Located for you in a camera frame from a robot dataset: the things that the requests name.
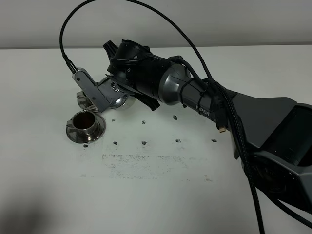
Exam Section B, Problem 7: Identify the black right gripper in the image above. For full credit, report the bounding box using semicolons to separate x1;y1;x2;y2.
103;40;173;111

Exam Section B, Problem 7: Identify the stainless steel teapot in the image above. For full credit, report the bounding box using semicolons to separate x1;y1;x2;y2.
81;78;136;113

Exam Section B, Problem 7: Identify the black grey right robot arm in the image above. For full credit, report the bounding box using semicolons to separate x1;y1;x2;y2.
103;40;312;212

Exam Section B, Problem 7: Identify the far stainless steel saucer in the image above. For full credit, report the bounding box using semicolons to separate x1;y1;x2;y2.
77;96;99;113

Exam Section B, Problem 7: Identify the stainless steel saucer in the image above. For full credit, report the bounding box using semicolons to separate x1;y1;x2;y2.
66;113;106;144
77;96;99;113

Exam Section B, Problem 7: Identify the far stainless steel teacup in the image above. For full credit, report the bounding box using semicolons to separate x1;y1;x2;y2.
76;91;86;99

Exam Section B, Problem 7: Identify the stainless steel teacup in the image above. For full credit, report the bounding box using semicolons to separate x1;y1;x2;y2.
76;91;86;99
66;111;97;134

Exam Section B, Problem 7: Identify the near stainless steel teacup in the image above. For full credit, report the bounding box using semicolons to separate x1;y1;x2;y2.
66;111;97;134

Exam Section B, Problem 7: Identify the near stainless steel saucer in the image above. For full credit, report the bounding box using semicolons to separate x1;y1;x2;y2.
66;113;106;144

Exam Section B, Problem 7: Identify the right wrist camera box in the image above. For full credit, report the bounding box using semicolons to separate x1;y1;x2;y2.
73;68;129;112

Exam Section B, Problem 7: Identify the black braided right cable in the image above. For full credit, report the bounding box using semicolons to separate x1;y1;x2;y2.
59;0;312;234

